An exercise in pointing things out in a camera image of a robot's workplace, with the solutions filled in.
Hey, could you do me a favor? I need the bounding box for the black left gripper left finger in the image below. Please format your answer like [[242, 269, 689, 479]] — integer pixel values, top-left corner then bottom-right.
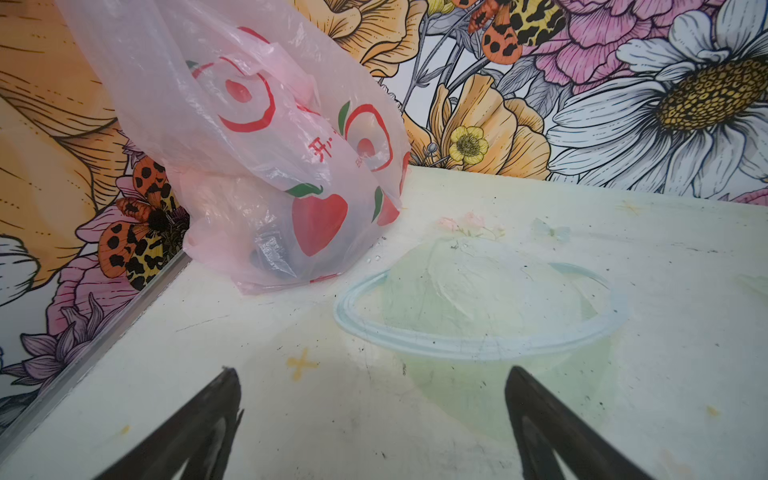
[[97, 367, 243, 479]]

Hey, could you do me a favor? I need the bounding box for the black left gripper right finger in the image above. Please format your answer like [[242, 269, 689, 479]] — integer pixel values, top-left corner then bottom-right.
[[505, 366, 651, 480]]

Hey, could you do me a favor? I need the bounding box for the pink printed plastic bag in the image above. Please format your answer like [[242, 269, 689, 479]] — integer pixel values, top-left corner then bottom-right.
[[58, 1, 410, 292]]

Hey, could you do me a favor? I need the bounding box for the left aluminium corner post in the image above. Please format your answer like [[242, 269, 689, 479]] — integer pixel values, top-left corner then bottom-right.
[[1, 252, 190, 458]]

